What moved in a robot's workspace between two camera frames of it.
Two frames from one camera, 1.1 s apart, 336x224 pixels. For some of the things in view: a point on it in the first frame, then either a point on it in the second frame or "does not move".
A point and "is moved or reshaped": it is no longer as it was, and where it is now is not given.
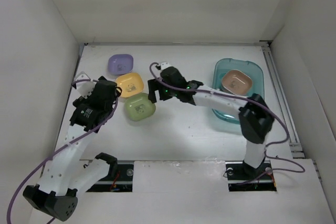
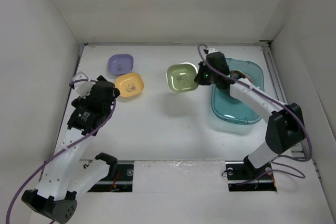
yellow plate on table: x=130 y=83 does not move
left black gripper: x=81 y=100 does not move
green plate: x=138 y=107 is moved or reshaped
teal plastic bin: x=256 y=73 does not move
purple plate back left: x=120 y=64 does not move
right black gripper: x=154 y=85 → x=199 y=78
